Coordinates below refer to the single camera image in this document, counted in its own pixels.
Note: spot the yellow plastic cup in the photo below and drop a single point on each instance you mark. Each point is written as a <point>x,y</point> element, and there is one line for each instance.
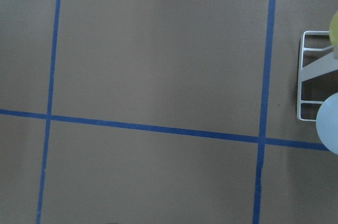
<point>333,30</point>

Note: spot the white wire cup rack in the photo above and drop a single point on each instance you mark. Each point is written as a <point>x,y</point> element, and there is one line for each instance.
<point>319,67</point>

